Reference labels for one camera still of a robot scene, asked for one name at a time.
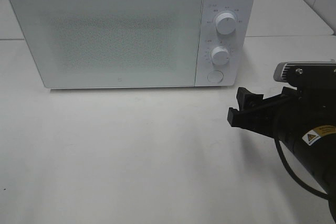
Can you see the white microwave door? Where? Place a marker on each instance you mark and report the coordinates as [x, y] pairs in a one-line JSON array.
[[112, 43]]

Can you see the lower white round knob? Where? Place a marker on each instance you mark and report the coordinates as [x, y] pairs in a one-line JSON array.
[[220, 56]]

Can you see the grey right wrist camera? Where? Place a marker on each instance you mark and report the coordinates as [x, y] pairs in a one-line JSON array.
[[282, 69]]

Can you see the round white door-release button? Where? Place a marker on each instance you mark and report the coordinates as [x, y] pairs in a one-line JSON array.
[[215, 76]]

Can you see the upper white round knob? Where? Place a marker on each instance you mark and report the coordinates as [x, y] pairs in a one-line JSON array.
[[225, 23]]

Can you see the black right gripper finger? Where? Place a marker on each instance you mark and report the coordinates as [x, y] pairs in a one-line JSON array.
[[247, 119], [247, 99]]

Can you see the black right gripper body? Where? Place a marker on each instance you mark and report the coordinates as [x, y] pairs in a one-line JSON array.
[[305, 109]]

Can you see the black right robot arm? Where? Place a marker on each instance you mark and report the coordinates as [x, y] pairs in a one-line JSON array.
[[318, 158]]

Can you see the white microwave oven body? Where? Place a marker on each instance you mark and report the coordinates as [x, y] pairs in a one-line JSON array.
[[228, 1]]

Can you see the white round knob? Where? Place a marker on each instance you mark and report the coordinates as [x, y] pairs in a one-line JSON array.
[[225, 23], [220, 56]]

